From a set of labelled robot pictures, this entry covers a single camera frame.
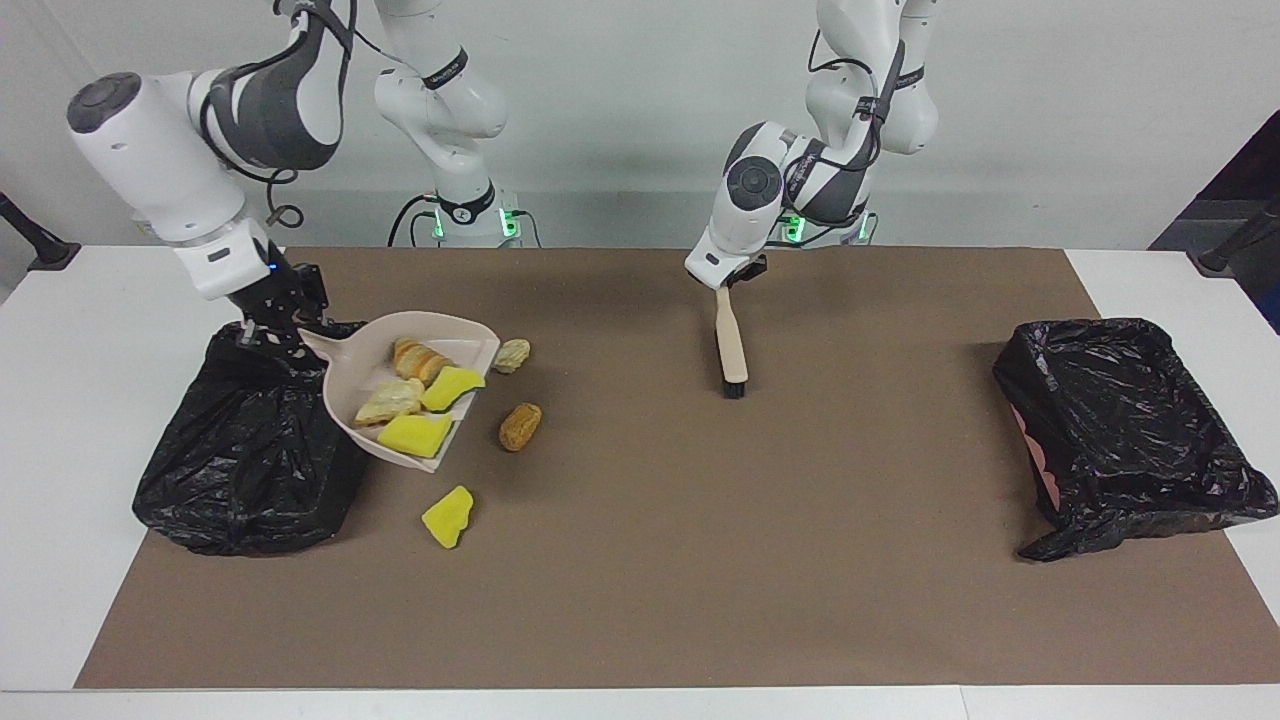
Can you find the black stand leg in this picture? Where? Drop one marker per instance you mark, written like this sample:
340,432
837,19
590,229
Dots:
1235,240
35,240

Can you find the white wall socket box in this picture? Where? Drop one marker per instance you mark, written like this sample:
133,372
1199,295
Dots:
150,222

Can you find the brown table mat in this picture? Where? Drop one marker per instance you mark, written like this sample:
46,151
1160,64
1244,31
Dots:
600,640

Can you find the beige plastic dustpan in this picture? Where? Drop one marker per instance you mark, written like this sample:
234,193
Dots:
345,400

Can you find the beige hand brush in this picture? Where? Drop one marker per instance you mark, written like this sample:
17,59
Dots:
731,340

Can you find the black bag lined pink bin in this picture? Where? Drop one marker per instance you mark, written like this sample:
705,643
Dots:
1130,430

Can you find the large yellow sponge piece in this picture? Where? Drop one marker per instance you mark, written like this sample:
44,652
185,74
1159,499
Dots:
415,436

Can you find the brown bread roll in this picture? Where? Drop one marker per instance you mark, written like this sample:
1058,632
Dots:
520,427

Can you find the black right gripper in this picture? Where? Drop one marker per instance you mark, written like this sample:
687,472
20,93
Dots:
265,295

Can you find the striped croissant piece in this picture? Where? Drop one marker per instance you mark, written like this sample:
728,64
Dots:
420,360

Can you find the pale bread chunk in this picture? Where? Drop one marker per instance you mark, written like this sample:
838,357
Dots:
514,356
390,402

